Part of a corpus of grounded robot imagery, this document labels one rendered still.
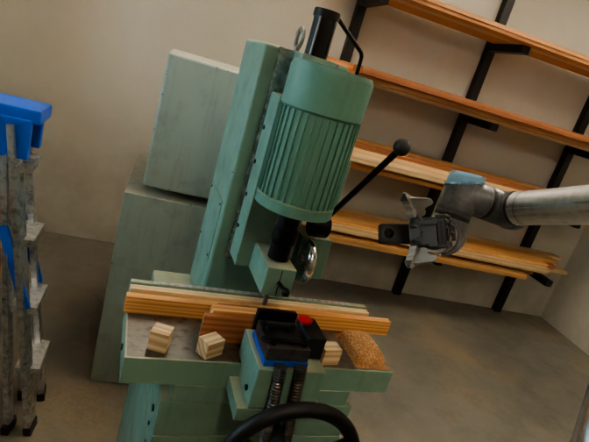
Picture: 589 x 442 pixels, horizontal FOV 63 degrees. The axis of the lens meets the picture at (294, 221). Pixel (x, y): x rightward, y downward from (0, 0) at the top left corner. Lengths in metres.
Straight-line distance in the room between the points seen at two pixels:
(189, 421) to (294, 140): 0.62
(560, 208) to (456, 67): 2.67
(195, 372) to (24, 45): 2.70
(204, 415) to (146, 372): 0.17
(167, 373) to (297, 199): 0.43
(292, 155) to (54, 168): 2.67
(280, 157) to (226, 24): 2.36
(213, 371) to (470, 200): 0.73
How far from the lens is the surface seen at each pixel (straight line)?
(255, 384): 0.95
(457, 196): 1.27
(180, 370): 1.02
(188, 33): 3.29
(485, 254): 3.77
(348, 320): 1.26
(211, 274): 1.31
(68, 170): 3.49
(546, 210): 1.22
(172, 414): 1.09
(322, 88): 0.95
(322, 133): 0.96
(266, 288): 1.09
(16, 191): 1.67
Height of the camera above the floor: 1.49
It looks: 17 degrees down
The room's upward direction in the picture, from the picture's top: 17 degrees clockwise
